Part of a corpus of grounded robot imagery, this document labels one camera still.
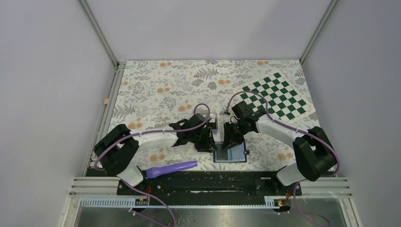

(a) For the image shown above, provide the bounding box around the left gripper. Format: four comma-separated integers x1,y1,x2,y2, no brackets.
190,127,218,153

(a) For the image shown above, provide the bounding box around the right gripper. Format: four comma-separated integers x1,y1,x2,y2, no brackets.
222,120,249,150

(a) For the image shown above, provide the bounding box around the navy blue card holder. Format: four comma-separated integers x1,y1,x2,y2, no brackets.
213,142,250,163

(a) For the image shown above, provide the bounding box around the clear plastic card box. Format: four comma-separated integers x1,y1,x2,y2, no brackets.
178,113,218,132

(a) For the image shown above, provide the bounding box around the purple plastic handle tool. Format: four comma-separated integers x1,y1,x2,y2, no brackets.
146,161,198,179

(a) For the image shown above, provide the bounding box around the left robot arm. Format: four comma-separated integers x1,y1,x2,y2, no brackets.
94,113,211,194

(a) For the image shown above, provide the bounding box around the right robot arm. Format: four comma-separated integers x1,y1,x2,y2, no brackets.
223,101,338,195

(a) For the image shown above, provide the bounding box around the green white checkerboard mat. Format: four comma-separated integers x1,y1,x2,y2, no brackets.
234,72,315,122

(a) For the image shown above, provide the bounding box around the floral patterned table mat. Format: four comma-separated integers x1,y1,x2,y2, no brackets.
103,60,319,171

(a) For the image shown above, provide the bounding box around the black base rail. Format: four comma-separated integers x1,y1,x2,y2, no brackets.
86,169,335,208

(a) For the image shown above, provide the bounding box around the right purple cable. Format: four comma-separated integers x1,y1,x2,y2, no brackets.
225,91,341,227

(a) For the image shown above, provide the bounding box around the purple cable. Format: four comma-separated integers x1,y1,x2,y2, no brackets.
225,91,341,227
94,103,211,227

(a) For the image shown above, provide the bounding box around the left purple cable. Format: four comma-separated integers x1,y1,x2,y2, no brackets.
94,103,211,227

